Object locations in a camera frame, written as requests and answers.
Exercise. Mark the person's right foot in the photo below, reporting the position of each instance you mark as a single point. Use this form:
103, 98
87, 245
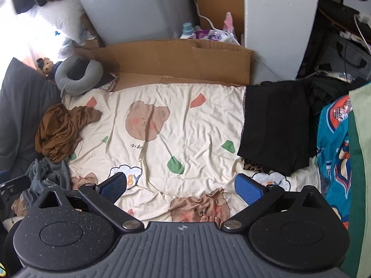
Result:
210, 219

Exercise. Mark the teal printed cloth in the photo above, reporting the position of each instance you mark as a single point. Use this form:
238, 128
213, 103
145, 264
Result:
333, 156

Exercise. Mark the grey plastic-wrapped mattress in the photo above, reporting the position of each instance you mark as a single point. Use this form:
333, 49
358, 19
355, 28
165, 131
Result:
133, 5

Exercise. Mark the leopard print garment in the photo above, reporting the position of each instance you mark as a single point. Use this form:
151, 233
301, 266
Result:
255, 166

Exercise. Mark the flattened cardboard box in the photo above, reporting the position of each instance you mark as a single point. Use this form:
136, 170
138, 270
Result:
174, 59

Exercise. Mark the black garment pile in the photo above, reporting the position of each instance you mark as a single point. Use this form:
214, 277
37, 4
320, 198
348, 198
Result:
324, 92

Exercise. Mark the black pants with patterned stripes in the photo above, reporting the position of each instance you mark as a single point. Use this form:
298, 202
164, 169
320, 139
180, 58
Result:
275, 121

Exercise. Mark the brown garment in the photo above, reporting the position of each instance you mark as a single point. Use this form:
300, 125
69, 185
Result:
55, 133

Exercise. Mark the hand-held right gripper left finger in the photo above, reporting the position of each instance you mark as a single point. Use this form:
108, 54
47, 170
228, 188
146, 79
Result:
113, 186

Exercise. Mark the grey neck pillow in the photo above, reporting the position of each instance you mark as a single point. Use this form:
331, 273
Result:
62, 78

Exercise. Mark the white power strip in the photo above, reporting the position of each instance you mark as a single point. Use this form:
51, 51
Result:
365, 17

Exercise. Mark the crumpled silver foil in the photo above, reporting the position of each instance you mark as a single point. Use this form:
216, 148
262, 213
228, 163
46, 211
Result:
339, 75

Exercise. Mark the upright cardboard sheet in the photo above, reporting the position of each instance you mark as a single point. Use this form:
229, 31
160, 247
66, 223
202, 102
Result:
220, 0

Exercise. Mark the brown teddy bear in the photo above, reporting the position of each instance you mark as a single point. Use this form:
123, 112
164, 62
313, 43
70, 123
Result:
46, 65

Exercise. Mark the green cloth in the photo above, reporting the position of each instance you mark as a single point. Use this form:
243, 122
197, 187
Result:
362, 165

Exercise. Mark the purple and white plastic bag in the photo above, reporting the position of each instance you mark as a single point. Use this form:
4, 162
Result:
214, 35

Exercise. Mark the grey-blue garment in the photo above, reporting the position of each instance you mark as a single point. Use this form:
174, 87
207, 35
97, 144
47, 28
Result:
49, 173

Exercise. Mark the detergent bottle with blue cap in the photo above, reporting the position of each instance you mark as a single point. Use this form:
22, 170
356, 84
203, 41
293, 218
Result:
187, 29

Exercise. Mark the white pillow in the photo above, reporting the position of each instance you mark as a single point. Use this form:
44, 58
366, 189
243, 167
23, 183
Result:
63, 14

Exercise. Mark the white multicoloured patterned cloth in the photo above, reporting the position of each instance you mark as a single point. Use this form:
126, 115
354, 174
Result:
107, 87

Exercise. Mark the black cloth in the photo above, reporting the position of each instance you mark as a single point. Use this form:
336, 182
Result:
105, 78

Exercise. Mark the pink spray bottle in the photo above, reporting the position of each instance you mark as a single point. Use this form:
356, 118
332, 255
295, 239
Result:
229, 21

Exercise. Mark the cream bear printed blanket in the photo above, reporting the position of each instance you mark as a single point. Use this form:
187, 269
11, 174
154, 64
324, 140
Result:
185, 127

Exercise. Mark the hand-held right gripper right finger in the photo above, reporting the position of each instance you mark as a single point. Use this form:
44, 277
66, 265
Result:
249, 189

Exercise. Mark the beige cloth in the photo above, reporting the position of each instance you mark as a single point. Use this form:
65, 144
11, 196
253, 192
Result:
18, 208

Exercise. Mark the dark grey pillow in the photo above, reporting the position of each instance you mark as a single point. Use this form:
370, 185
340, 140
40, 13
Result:
23, 107

